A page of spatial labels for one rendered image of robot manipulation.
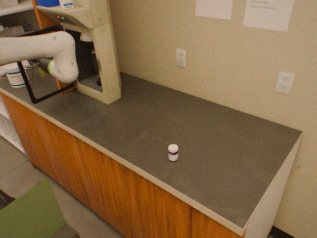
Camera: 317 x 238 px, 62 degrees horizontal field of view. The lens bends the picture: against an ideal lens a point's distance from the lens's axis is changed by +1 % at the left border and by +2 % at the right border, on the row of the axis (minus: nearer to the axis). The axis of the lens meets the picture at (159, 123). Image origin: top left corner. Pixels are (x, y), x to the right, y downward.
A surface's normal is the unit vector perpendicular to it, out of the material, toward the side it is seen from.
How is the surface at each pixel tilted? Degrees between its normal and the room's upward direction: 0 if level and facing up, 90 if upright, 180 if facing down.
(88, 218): 0
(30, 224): 90
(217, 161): 0
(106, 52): 90
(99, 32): 90
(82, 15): 90
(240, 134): 0
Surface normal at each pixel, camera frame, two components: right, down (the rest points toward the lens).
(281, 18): -0.63, 0.47
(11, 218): 0.81, 0.30
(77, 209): -0.05, -0.82
